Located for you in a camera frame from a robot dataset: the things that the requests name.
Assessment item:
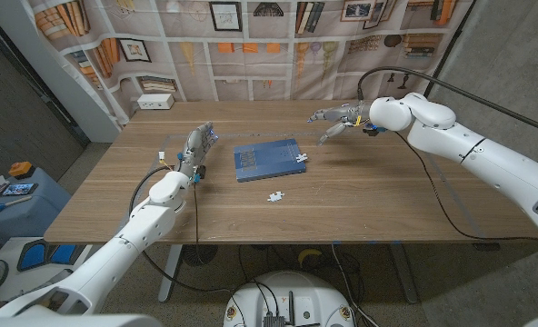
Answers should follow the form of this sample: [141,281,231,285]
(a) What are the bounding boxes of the white power outlet box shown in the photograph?
[136,93,175,111]

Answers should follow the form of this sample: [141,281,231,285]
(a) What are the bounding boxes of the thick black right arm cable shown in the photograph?
[356,65,538,138]

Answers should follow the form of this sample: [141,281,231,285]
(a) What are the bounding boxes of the blue-grey stool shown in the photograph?
[0,167,73,244]

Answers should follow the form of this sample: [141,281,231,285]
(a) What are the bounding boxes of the black backdrop pole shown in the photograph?
[422,0,477,100]

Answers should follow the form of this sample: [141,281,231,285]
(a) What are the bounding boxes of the white robot torso base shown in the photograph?
[222,271,355,327]

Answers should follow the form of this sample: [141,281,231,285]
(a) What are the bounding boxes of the black round fan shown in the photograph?
[181,243,219,268]

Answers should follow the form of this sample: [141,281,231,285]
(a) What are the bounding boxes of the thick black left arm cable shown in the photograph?
[128,165,247,327]

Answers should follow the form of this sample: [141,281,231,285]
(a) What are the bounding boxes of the white table leg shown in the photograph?
[157,243,184,303]

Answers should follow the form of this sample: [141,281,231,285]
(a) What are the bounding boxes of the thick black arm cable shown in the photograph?
[128,165,247,327]
[356,65,538,138]

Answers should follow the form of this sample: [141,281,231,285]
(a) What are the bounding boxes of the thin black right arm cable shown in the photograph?
[394,130,538,243]

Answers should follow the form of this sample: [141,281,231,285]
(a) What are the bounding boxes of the grey table leg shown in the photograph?
[389,243,419,304]

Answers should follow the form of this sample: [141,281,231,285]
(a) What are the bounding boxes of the orange and black block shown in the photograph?
[7,161,36,180]

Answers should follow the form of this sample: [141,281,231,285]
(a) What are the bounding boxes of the white and blue case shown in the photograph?
[0,236,95,292]

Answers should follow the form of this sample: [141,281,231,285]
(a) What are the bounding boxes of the yellow curved object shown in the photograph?
[297,248,324,268]

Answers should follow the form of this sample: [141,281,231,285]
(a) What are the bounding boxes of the printed bookshelf backdrop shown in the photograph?
[26,0,474,126]

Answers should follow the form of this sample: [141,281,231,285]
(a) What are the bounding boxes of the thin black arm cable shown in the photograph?
[192,181,206,267]
[394,130,538,243]

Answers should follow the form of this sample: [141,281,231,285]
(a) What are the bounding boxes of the blue notebook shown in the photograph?
[233,138,307,183]

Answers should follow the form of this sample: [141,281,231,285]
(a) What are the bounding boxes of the black smartphone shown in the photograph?
[3,182,39,197]

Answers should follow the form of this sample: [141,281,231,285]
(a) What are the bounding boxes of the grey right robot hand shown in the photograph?
[307,100,374,147]

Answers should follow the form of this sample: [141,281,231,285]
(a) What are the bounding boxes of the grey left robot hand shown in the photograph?
[176,121,219,183]

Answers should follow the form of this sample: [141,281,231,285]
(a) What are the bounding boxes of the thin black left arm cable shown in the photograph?
[192,181,206,267]

